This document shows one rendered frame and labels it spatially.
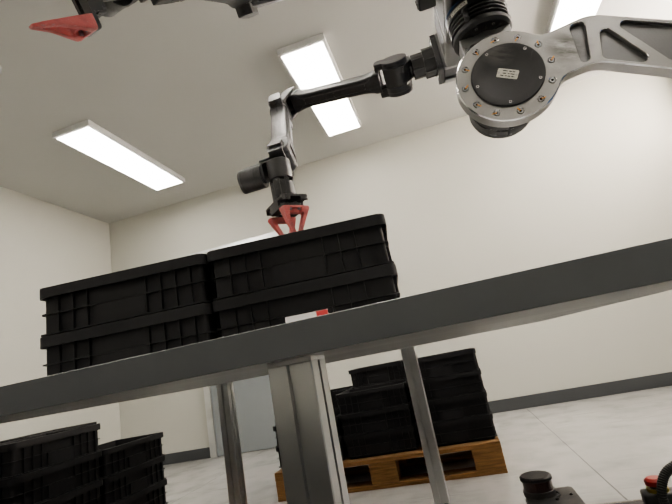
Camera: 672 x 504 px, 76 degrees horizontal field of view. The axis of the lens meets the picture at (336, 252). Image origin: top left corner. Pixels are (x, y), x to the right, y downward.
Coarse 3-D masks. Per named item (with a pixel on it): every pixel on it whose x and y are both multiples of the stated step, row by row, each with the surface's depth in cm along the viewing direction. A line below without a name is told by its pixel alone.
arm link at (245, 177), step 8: (272, 144) 104; (280, 144) 104; (272, 152) 104; (280, 152) 104; (264, 160) 105; (248, 168) 103; (256, 168) 101; (240, 176) 102; (248, 176) 101; (256, 176) 101; (240, 184) 102; (248, 184) 102; (256, 184) 102; (264, 184) 102; (248, 192) 104
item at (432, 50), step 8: (432, 40) 125; (424, 48) 128; (432, 48) 124; (416, 56) 126; (424, 56) 125; (432, 56) 124; (440, 56) 123; (416, 64) 126; (424, 64) 125; (432, 64) 125; (440, 64) 123; (416, 72) 127; (424, 72) 127; (432, 72) 127; (440, 72) 124; (440, 80) 128
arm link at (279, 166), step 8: (272, 160) 100; (280, 160) 100; (288, 160) 102; (264, 168) 103; (272, 168) 100; (280, 168) 100; (288, 168) 101; (264, 176) 102; (272, 176) 100; (280, 176) 99; (288, 176) 101
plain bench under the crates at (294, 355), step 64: (640, 256) 42; (320, 320) 49; (384, 320) 47; (448, 320) 45; (512, 320) 75; (64, 384) 56; (128, 384) 54; (192, 384) 90; (320, 384) 55; (320, 448) 51
